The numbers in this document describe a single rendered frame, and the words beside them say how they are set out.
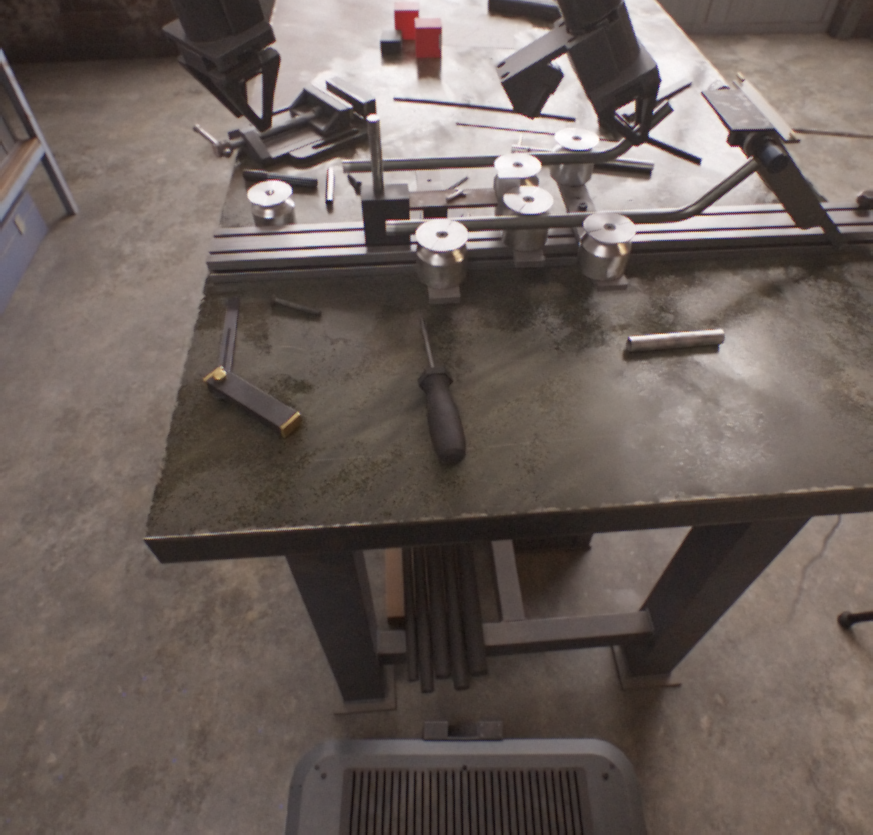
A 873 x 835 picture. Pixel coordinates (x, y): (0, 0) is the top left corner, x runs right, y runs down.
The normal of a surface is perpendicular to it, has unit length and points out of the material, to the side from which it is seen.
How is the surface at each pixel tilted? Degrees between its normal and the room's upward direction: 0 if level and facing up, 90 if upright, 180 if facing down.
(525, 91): 90
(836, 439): 0
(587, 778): 0
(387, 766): 0
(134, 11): 90
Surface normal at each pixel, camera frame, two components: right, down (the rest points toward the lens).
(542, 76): 0.08, 0.76
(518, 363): 0.00, -0.65
